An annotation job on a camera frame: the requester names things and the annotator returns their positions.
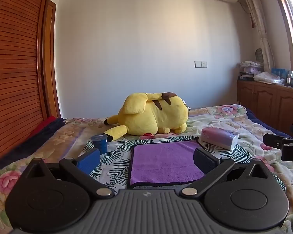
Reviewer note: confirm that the pink tissue pack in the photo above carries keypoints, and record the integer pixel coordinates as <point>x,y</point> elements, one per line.
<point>218,136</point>

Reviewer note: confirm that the blue cylindrical container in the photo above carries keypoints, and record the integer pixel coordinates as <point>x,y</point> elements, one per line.
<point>100,143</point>

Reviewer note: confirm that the purple towel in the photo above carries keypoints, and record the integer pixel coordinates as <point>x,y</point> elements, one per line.
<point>161,160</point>

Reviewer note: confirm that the dark small bottle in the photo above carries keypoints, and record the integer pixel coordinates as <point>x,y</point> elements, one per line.
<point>288,80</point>

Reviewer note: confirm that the blue box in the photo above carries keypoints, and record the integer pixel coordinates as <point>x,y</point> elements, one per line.
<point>279,72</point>

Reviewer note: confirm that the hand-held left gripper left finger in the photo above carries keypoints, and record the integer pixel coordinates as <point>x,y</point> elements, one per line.
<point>89,161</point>

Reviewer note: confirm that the wooden framed window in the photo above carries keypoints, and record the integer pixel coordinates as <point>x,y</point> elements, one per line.
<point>292,17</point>

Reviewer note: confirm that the yellow plush toy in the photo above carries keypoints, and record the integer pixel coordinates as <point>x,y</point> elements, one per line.
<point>151,114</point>

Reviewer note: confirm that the wooden slatted wardrobe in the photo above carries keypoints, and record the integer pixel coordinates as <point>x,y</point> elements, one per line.
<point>12,65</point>

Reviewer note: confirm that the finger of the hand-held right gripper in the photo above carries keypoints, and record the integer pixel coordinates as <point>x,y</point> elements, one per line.
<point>273,140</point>
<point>292,152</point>

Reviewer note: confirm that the white plastic bag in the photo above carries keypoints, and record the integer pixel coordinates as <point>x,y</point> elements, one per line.
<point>266,77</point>

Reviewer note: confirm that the pale patterned curtain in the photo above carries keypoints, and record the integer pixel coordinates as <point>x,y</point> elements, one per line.
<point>258,24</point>

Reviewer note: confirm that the grey hand fan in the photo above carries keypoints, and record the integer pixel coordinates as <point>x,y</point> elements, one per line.
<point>259,54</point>

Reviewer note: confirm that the leaf print cloth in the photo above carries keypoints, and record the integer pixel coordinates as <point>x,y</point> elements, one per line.
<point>117,156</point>

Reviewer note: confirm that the stack of folded packets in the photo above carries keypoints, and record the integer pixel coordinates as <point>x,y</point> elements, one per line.
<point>248,69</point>

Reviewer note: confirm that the wooden cabinet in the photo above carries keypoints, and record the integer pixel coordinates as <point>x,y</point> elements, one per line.
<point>265,100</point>

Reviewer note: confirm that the red cloth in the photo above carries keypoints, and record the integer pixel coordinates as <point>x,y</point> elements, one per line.
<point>43,125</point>

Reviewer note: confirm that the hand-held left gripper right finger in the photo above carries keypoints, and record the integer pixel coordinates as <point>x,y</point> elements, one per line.
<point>202,160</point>

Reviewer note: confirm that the wooden door frame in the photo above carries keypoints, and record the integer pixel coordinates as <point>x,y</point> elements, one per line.
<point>50,65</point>

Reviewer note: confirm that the white wall switch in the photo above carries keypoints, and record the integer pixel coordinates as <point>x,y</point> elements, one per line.
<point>200,64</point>

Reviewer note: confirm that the dark blue bed sheet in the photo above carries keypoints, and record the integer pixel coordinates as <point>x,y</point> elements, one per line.
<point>268,124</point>

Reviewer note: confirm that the dark blue cloth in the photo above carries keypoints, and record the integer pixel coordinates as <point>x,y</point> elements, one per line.
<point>32,143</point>

